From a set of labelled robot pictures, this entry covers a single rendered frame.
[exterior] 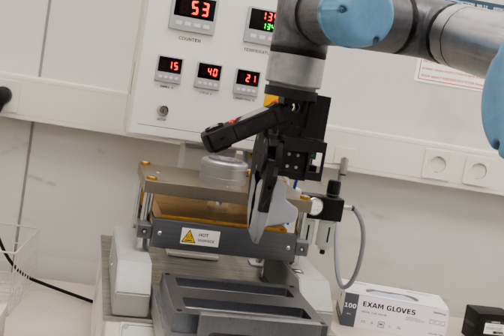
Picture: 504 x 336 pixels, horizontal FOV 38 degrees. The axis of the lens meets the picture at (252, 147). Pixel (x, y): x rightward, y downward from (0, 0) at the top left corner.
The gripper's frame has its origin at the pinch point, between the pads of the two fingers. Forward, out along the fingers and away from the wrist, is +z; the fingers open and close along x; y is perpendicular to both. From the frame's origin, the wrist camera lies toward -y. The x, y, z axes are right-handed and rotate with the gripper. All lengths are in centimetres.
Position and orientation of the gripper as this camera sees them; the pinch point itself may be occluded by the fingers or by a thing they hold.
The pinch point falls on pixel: (251, 232)
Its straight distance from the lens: 99.0
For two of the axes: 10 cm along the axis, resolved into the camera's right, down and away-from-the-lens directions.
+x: -2.1, -1.3, 9.7
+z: -1.7, 9.8, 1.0
